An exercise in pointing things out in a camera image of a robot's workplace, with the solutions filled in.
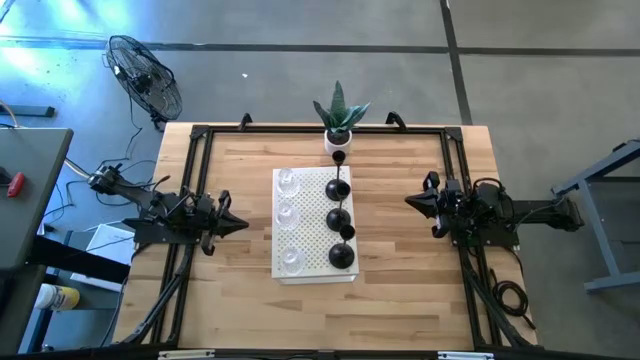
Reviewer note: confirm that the grey side table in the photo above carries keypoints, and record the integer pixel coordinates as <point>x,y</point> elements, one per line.
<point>30,200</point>

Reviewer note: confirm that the white and yellow can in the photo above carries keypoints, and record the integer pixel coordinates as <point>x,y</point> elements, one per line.
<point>62,298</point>

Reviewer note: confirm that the snake plant in white pot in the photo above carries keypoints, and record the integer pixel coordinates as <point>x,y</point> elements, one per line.
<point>339,142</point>

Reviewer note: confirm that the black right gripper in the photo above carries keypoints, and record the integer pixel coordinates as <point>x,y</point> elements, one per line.
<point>447,205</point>

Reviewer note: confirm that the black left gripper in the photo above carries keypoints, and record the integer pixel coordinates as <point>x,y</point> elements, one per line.
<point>210,217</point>

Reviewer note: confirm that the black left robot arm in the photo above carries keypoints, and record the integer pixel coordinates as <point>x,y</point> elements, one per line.
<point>150,205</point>

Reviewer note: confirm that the white perforated metal shelf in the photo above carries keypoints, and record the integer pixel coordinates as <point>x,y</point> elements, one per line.
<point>312,225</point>

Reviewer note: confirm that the white paper sheet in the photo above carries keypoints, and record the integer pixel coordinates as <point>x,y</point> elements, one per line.
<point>112,242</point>

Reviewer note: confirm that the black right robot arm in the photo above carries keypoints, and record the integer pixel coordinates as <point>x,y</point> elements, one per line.
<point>545,217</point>

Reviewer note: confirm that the black metal table frame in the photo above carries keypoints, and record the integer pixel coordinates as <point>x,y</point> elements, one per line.
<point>280,130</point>

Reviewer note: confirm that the black metal candlestick holder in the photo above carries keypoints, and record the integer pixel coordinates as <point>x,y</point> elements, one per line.
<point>341,256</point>
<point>339,156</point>
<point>339,220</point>

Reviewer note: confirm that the grey blue table frame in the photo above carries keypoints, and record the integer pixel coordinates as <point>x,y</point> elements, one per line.
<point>595,235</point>

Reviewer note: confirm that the clear glass candle holder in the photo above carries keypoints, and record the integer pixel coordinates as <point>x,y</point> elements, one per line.
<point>292,261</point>
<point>287,184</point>
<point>287,216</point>

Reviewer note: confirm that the black gantry bar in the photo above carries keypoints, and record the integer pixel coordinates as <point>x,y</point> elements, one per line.
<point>325,356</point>

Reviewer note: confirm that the black floor fan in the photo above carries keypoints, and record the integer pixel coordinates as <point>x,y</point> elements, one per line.
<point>145,80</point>

